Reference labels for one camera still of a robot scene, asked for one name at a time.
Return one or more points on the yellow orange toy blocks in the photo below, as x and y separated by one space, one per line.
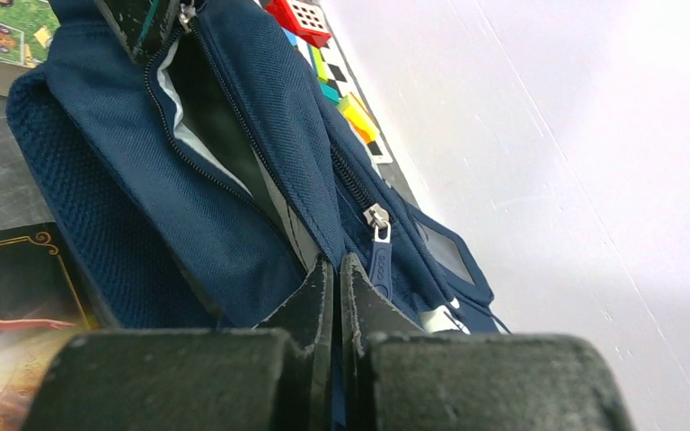
354 112

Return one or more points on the red grid toy block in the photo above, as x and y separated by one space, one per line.
305 20

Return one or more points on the Three Days To See book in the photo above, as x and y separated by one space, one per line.
43 304

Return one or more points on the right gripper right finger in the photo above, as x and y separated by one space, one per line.
397 377

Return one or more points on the navy blue student backpack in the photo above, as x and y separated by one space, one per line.
197 189

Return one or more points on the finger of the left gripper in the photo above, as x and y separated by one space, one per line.
141 26

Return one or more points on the black white checkered mat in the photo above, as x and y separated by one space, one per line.
377 150

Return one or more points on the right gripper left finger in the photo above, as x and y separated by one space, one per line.
275 376

